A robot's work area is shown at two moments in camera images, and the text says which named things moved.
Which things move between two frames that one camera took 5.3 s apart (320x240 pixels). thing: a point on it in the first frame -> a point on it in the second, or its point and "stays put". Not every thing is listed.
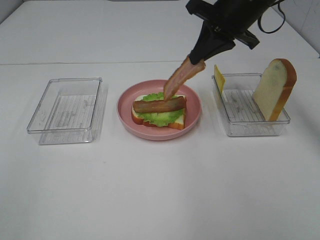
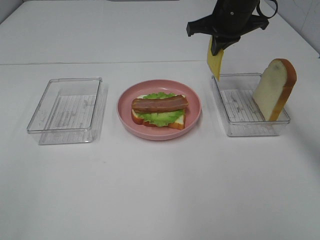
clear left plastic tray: (70, 111) stays put
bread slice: (272, 96) stays put
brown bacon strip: (144, 106) stays put
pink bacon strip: (185, 71) -> (144, 104)
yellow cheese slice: (219, 78) -> (215, 61)
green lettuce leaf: (159, 118) stays put
